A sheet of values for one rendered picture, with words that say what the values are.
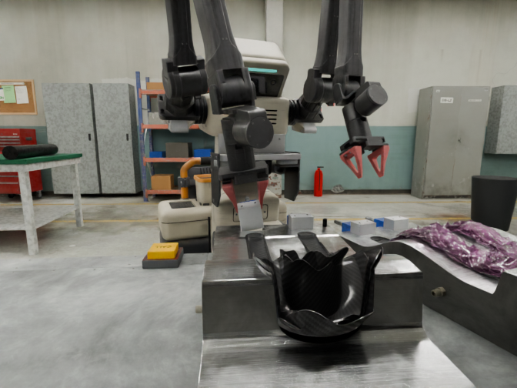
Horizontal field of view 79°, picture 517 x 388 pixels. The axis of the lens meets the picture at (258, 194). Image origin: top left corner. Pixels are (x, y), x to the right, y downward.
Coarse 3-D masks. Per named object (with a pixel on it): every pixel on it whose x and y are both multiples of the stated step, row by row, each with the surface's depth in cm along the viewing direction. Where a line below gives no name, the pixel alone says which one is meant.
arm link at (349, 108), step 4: (352, 100) 83; (348, 104) 84; (352, 104) 83; (344, 108) 85; (348, 108) 84; (352, 108) 83; (344, 112) 85; (348, 112) 84; (352, 112) 83; (356, 112) 83; (344, 116) 85; (348, 116) 84; (352, 116) 83; (356, 116) 82; (360, 116) 82; (364, 116) 83; (348, 120) 84
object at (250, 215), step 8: (248, 200) 77; (256, 200) 71; (240, 208) 68; (248, 208) 67; (256, 208) 68; (240, 216) 68; (248, 216) 68; (256, 216) 68; (240, 224) 69; (248, 224) 69; (256, 224) 69
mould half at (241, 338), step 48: (240, 240) 63; (288, 240) 63; (336, 240) 63; (240, 288) 35; (384, 288) 37; (240, 336) 36; (288, 336) 36; (336, 336) 37; (384, 336) 36; (240, 384) 30; (288, 384) 30; (336, 384) 30; (384, 384) 30; (432, 384) 30
